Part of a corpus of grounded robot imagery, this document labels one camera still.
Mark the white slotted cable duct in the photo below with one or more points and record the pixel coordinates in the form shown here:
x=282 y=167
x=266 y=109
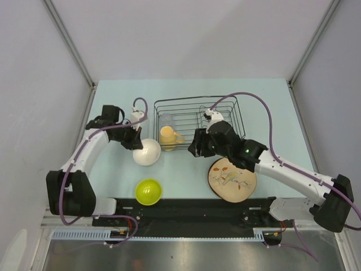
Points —
x=116 y=236

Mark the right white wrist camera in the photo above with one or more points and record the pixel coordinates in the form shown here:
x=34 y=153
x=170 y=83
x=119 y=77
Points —
x=212 y=117

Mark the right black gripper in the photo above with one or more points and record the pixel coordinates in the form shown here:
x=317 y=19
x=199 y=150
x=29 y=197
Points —
x=201 y=136

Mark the yellow-green bowl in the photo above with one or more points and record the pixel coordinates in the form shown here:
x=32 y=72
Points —
x=148 y=192

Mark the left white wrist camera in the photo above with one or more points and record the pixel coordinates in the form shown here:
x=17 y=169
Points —
x=136 y=118

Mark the bird pattern plate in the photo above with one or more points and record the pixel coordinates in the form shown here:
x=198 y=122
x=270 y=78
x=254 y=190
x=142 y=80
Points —
x=230 y=183

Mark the yellow mug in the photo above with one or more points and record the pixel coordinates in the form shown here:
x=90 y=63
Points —
x=169 y=138

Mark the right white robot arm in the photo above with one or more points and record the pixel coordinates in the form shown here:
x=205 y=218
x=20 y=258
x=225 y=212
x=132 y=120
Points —
x=331 y=198

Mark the white bowl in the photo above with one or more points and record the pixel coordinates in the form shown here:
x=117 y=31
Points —
x=149 y=154

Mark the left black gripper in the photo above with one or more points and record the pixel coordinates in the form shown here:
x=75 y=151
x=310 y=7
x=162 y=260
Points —
x=135 y=143

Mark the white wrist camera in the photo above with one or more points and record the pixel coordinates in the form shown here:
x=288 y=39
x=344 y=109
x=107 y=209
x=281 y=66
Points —
x=212 y=117
x=136 y=118

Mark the black wire dish rack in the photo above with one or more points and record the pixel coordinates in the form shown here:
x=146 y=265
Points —
x=188 y=115

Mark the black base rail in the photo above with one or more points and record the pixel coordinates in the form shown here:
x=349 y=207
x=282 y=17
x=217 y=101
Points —
x=198 y=217

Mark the clear plastic cup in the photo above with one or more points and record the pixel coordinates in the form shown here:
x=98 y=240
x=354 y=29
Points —
x=166 y=119

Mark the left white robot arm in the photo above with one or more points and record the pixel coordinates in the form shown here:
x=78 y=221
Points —
x=69 y=190

